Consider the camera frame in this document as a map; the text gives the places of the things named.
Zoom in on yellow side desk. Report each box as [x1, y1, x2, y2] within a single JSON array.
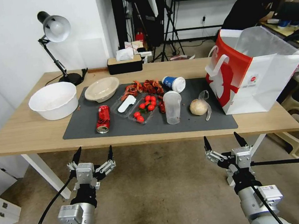
[[259, 16, 299, 52]]

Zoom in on taped cardboard box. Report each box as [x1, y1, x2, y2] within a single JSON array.
[[124, 39, 146, 54]]

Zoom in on clear plastic takeout box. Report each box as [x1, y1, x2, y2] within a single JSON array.
[[110, 90, 162, 129]]

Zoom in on dark grey table mat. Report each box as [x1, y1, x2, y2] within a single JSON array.
[[57, 71, 239, 147]]

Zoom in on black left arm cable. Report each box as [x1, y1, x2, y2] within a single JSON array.
[[23, 173, 81, 224]]

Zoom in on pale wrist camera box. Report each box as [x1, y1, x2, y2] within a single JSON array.
[[231, 145, 253, 172], [74, 161, 97, 189]]

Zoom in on red fire extinguisher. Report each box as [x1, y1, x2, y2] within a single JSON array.
[[134, 27, 145, 42]]

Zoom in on orange red crayfish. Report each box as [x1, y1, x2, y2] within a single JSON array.
[[119, 80, 144, 99]]

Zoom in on white cabinet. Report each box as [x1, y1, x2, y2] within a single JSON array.
[[0, 153, 36, 224]]

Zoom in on black tissue box wooden lid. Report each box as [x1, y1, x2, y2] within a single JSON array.
[[105, 47, 144, 76]]

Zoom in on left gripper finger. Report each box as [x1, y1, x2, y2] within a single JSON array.
[[64, 147, 85, 178], [93, 145, 117, 175]]

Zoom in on beige paper pulp bowl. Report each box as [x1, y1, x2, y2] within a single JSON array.
[[83, 76, 122, 104]]

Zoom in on black tripod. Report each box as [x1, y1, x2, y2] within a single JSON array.
[[145, 0, 187, 63]]

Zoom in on blue paper cup white lid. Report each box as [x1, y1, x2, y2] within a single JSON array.
[[161, 74, 187, 95]]

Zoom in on wooden table with white legs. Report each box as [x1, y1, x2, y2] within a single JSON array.
[[0, 46, 299, 206]]

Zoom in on black clamp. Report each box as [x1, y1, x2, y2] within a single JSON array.
[[79, 67, 90, 84]]

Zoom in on clear plastic cup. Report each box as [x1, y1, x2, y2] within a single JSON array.
[[162, 89, 185, 126]]

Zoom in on large white plastic bowl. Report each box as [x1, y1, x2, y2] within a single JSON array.
[[27, 80, 80, 123]]

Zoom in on black desk lamp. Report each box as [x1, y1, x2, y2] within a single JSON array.
[[35, 7, 83, 89]]

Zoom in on small red crayfish piece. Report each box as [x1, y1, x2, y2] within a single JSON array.
[[158, 95, 167, 114]]

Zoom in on dark red crayfish shells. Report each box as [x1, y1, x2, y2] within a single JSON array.
[[142, 78, 165, 96]]

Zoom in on red and white delivery bag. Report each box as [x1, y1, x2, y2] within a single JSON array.
[[201, 21, 299, 118]]

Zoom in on black stand boom bar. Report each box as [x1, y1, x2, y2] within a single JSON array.
[[250, 156, 299, 186]]

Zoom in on person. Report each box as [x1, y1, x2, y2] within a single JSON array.
[[218, 0, 296, 33]]

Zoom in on white flat plastic piece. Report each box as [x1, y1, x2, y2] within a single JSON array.
[[116, 95, 138, 114]]

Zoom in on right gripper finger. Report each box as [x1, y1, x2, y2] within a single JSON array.
[[202, 134, 225, 165], [233, 130, 254, 158]]

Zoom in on red cola can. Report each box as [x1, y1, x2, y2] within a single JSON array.
[[93, 104, 113, 135]]

